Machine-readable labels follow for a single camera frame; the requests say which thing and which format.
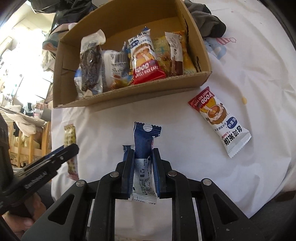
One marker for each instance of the wafer biscuit packet blue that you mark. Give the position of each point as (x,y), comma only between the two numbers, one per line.
(126,149)

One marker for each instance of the grey cloth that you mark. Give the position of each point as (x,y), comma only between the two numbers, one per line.
(209,25)

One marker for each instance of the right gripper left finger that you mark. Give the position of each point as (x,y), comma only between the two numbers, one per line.
(86,211)

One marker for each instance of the yellow chip packet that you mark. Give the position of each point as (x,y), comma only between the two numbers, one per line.
(162,51)

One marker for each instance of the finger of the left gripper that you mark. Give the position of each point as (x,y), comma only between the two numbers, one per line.
(18,186)

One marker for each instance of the wooden chair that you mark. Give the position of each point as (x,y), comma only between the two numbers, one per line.
(25,150)

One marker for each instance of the yellow patterned snack packet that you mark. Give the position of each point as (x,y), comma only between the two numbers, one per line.
(69,140)

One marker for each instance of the person's left hand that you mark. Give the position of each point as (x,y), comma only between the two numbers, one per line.
(21,224)

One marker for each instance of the white bed sheet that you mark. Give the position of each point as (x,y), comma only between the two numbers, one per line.
(253,74)

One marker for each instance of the small blue white packet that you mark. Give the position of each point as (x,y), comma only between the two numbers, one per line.
(143,135)

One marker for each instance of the brown white wafer packet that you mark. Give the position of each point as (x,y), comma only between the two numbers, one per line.
(176,54)

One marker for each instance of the white grey snack packet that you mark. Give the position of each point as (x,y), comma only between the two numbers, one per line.
(115,69)

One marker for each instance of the dark brown snack bar packet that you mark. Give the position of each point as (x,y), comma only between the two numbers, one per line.
(91,62)

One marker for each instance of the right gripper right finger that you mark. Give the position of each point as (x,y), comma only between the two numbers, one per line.
(200,209)

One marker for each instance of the rice cake packet red white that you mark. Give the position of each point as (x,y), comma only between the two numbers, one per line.
(231,133)

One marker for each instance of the brown cardboard box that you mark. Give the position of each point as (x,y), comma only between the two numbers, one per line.
(121,21)

